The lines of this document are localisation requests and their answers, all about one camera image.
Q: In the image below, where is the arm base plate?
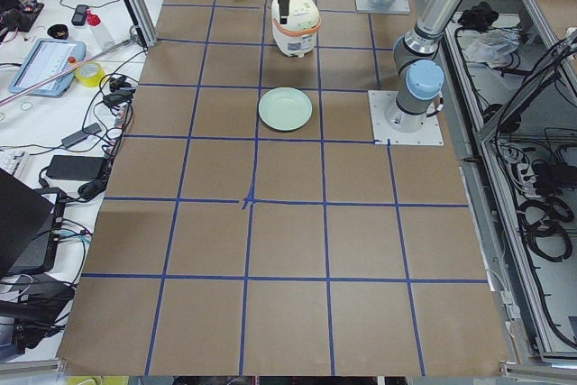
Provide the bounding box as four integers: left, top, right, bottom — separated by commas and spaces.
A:
368, 90, 444, 146
355, 0, 410, 15

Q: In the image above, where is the left green plate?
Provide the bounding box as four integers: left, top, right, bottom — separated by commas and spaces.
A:
258, 87, 313, 132

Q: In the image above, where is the red cap spray bottle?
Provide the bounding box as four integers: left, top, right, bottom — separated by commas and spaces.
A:
87, 9, 114, 50

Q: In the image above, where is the yellow tape roll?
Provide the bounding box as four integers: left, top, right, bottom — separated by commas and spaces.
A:
74, 61, 105, 87

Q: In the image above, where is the black laptop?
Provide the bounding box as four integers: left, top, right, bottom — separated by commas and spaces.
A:
1, 170, 65, 277

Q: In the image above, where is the black power adapter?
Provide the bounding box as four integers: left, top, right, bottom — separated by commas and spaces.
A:
46, 155, 105, 180

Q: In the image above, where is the blue teach pendant tablet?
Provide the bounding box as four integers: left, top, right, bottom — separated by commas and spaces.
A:
9, 39, 87, 93

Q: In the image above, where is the white rice cooker orange handle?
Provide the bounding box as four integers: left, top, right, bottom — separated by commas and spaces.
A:
271, 0, 320, 58

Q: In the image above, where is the black phone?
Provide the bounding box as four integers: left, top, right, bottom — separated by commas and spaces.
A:
71, 4, 88, 26

